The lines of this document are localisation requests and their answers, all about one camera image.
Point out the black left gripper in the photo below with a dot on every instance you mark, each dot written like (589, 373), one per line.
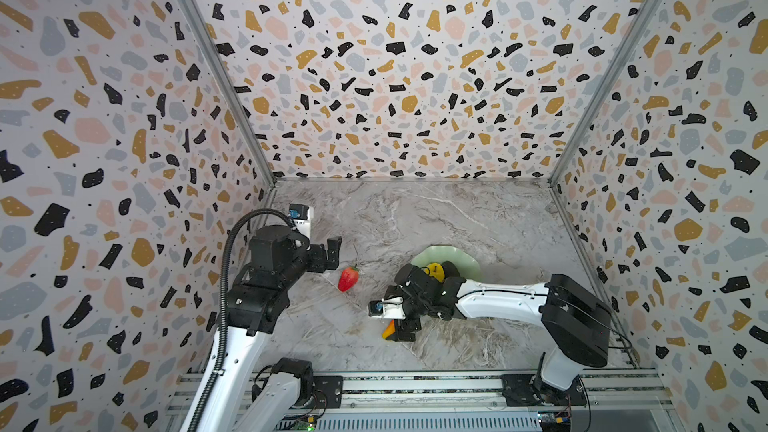
(320, 262)

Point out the red yellow fake mango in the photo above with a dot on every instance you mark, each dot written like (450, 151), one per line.
(390, 330)

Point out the red fake strawberry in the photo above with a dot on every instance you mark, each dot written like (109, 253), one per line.
(348, 278)

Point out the yellow fake bell pepper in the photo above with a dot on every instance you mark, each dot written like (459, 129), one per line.
(436, 271)

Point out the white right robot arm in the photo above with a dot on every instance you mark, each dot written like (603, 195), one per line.
(576, 320)

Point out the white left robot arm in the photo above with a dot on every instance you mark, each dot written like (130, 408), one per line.
(249, 307)

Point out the green wavy fruit bowl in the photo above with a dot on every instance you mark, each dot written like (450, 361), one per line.
(453, 259)

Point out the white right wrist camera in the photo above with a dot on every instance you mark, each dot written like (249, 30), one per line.
(391, 309)

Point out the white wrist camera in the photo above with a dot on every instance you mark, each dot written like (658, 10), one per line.
(391, 309)
(302, 216)

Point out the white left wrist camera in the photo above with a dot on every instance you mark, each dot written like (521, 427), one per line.
(302, 216)

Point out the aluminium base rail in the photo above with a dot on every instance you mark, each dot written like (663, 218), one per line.
(616, 400)

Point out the aluminium corner post left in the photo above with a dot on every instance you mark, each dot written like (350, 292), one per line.
(212, 58)

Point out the aluminium corner post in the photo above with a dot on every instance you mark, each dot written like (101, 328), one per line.
(623, 55)
(212, 58)

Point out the aluminium corner post right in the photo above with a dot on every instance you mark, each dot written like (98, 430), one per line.
(623, 55)

